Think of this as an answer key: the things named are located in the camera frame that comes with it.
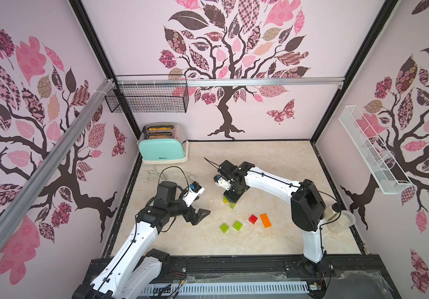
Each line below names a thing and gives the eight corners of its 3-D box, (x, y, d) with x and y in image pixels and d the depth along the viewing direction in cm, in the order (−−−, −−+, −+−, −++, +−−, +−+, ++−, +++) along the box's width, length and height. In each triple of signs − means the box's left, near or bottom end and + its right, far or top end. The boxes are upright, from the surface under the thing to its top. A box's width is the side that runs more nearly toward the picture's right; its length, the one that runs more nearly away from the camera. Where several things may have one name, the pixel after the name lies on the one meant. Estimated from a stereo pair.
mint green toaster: (145, 165, 111) (134, 144, 97) (152, 143, 123) (144, 121, 109) (187, 165, 111) (182, 144, 97) (190, 143, 123) (186, 121, 109)
